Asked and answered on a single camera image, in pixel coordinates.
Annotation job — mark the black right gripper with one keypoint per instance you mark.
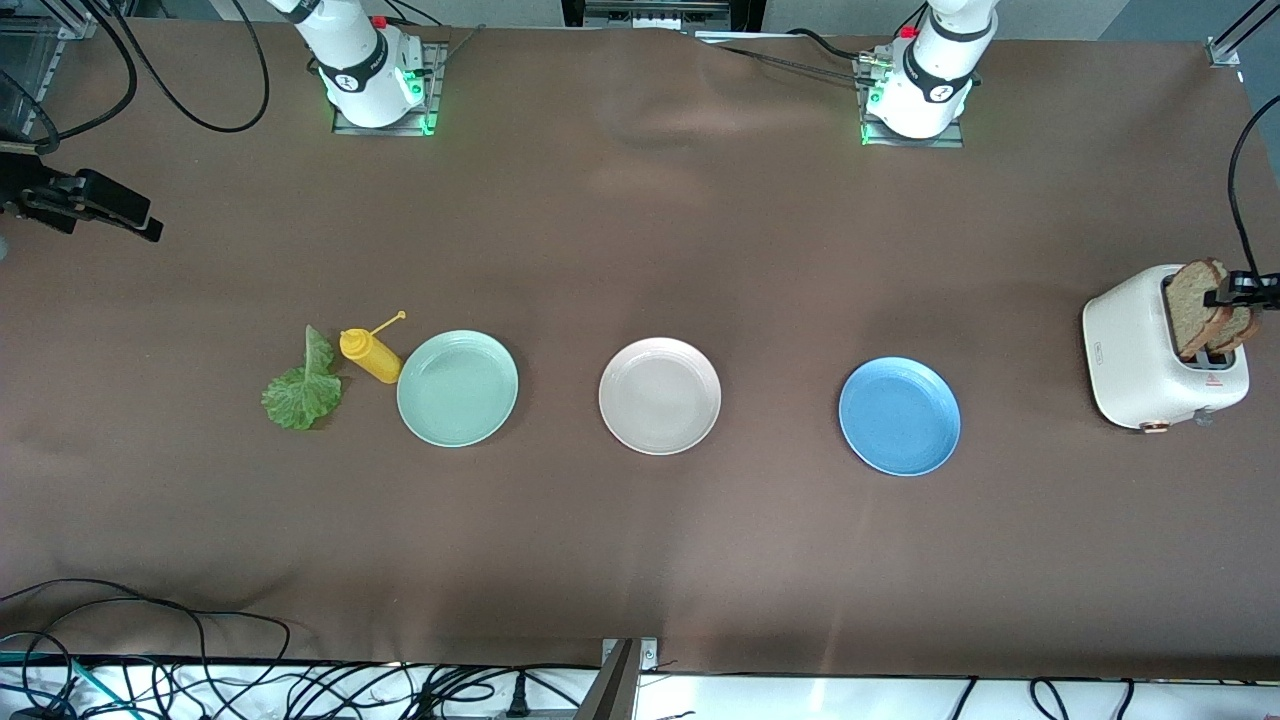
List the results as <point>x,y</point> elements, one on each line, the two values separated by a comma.
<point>22,185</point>

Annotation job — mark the brown bread slice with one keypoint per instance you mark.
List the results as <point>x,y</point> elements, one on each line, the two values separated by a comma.
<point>1185,310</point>
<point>1240,325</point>

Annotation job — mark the green lettuce leaf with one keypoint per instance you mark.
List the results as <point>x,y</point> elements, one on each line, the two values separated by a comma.
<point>300,395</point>

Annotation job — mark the yellow mustard squeeze bottle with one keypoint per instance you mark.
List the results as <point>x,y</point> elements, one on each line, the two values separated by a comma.
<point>372,358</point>

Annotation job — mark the blue plate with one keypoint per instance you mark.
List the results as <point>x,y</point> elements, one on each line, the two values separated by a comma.
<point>900,417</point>

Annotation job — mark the mint green plate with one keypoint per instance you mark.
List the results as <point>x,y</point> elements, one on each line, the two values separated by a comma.
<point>457,390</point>

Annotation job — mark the beige plate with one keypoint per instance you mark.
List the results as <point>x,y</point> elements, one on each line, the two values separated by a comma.
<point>660,397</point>

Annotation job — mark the white toaster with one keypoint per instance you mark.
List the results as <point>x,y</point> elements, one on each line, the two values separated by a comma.
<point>1130,350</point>

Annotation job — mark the black equipment rack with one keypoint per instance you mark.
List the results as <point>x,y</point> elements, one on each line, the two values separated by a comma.
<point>660,12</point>

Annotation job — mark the black power plug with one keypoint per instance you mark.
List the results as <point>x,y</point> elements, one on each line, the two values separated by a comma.
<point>517,695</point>

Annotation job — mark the brown table cover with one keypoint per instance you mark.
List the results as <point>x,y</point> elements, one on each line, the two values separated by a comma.
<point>640,560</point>

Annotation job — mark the clear enclosure with aluminium frame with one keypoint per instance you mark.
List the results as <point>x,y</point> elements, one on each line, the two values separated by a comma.
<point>25,60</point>

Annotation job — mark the aluminium corner bracket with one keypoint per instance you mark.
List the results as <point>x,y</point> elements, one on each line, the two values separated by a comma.
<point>1222,52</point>

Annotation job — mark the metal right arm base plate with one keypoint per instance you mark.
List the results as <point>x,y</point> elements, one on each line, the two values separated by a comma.
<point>430,90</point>

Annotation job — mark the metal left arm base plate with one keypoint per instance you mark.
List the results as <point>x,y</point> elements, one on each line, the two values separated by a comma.
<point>910,143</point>

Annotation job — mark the metal edge bracket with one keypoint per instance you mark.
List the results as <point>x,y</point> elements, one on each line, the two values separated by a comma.
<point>625,680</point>

